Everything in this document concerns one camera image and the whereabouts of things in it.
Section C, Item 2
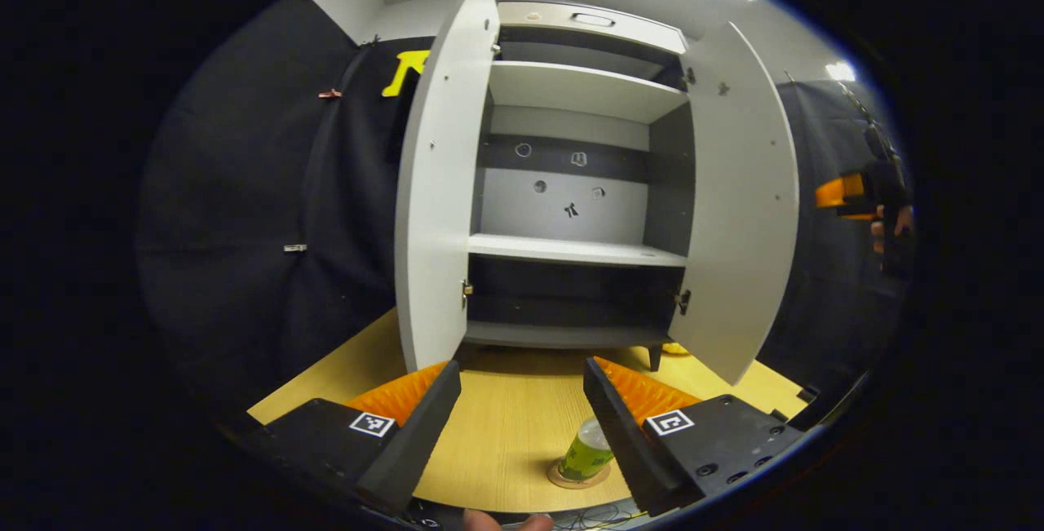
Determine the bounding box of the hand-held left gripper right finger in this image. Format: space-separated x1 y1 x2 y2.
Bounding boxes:
582 356 808 517

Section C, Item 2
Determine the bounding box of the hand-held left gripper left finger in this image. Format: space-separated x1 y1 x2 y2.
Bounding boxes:
245 360 462 513

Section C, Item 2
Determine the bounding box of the green label plastic bottle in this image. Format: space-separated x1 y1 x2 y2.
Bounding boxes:
559 417 614 483

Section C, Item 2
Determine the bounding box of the round cork coaster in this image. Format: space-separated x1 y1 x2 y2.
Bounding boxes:
546 458 613 489

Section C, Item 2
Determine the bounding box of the white cabinet door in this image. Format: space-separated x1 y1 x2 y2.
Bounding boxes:
394 0 501 374
669 21 800 385

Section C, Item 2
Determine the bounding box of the white and grey cabinet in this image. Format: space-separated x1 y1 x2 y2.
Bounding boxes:
465 0 698 373

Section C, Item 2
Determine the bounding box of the white cabinet shelf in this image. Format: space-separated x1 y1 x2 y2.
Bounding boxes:
467 233 688 268
488 60 690 124

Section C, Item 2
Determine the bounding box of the beige cabinet drawer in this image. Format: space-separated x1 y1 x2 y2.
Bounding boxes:
498 1 688 55

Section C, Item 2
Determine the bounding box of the black backdrop cloth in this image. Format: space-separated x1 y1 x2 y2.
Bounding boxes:
137 0 437 434
759 78 914 401

